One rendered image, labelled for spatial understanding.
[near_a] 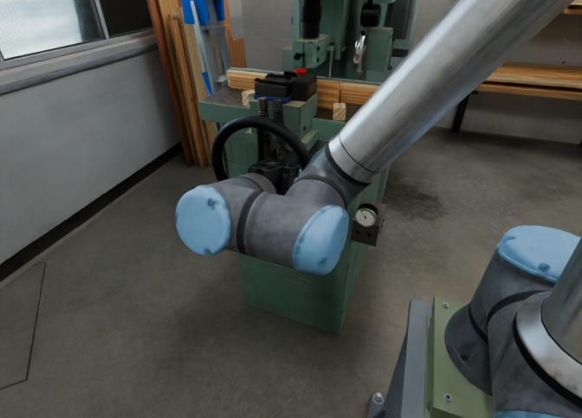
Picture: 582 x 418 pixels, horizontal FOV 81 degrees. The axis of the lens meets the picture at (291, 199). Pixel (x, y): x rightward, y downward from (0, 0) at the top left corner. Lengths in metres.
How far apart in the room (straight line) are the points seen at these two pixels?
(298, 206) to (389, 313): 1.23
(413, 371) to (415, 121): 0.55
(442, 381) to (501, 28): 0.57
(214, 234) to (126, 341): 1.21
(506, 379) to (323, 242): 0.27
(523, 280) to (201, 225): 0.46
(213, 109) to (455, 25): 0.80
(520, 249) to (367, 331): 1.03
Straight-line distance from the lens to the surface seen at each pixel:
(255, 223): 0.42
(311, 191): 0.45
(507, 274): 0.62
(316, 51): 1.04
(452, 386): 0.74
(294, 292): 1.40
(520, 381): 0.50
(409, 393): 0.80
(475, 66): 0.43
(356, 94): 1.07
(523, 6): 0.42
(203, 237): 0.45
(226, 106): 1.07
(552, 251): 0.63
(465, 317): 0.75
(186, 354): 1.51
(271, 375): 1.41
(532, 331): 0.48
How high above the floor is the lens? 1.24
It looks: 34 degrees down
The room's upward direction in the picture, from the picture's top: straight up
